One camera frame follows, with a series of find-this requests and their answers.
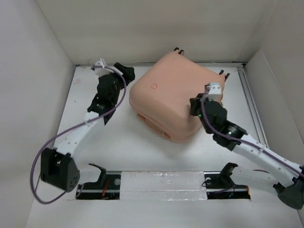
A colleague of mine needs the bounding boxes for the pink hard-shell suitcase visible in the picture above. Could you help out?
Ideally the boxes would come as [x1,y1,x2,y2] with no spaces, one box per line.
[129,47,228,142]

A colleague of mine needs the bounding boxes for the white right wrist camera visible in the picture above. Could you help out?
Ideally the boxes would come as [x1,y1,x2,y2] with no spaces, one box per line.
[205,82,222,101]

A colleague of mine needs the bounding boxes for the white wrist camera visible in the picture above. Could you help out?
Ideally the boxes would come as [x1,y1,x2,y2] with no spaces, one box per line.
[91,58,110,77]
[205,82,222,101]

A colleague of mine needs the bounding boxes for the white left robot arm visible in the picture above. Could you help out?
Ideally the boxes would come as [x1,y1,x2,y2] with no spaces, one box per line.
[40,59,135,192]

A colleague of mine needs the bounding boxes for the aluminium frame rail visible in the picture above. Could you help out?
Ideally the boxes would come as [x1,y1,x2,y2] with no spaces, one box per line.
[237,62,269,148]

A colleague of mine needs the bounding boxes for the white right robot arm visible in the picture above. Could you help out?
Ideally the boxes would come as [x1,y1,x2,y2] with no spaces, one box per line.
[190,94,304,210]

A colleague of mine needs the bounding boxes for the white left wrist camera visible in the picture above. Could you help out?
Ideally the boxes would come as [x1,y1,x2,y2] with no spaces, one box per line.
[91,58,110,77]

